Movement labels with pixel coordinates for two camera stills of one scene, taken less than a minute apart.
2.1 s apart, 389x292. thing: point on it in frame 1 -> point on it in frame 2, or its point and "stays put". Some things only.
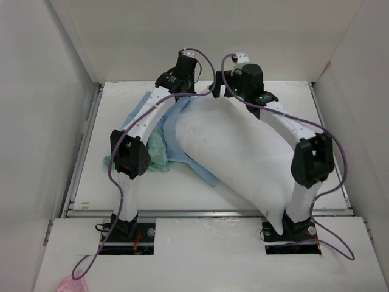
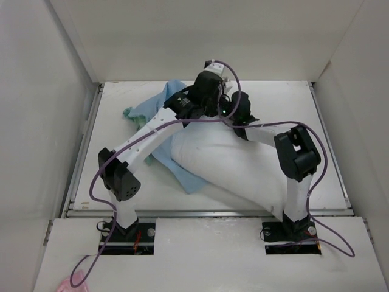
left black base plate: [129, 232] stays put
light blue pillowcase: [165, 131] -> [161, 156]
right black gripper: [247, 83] -> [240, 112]
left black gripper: [192, 89] -> [213, 107]
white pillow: [235, 148] stays put
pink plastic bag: [70, 285] stays put
